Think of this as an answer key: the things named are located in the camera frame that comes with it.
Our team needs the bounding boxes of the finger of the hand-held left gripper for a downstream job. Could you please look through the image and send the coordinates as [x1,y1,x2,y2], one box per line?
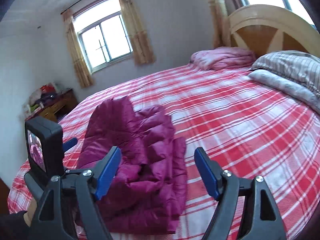
[63,137,77,153]

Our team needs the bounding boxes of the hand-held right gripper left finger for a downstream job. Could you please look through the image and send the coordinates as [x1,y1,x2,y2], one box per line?
[31,146,122,240]

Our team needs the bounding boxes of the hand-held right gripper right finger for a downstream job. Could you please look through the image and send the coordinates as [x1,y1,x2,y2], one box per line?
[194,147,287,240]

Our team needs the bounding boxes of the magenta puffer jacket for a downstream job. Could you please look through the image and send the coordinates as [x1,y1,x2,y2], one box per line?
[75,97,188,235]

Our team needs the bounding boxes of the person's left forearm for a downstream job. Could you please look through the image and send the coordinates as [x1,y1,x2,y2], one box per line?
[0,200,38,240]

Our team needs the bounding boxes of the pile of clothes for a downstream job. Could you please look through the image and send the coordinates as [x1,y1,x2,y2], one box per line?
[29,90,59,107]

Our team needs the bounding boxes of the brown wooden desk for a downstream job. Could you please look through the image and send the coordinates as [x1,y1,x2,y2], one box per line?
[25,88,78,123]

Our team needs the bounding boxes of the bed with red plaid sheet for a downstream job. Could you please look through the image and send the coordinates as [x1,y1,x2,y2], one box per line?
[7,64,320,240]

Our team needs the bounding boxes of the red gift bag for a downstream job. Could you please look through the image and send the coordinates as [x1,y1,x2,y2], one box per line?
[40,83,55,95]

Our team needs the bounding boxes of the brown wooden cabinet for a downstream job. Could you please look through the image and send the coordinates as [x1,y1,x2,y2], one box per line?
[0,177,12,215]

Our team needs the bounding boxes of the beige patterned curtain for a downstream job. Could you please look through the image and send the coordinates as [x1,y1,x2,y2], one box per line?
[62,9,95,88]
[115,0,157,66]
[204,0,229,48]

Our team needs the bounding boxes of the grey blanket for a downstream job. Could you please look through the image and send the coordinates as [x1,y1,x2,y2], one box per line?
[248,69,320,114]

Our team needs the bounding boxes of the pink floral quilt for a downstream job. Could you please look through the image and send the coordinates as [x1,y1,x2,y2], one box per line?
[190,46,257,71]

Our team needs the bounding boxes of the grey striped pillow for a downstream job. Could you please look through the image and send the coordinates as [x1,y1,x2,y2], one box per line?
[251,51,320,94]

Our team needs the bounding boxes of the wooden headboard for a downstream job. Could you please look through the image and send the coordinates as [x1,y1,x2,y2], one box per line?
[226,4,320,55]

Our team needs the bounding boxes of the window with metal frame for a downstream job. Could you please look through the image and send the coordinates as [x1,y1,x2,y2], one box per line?
[72,0,133,72]

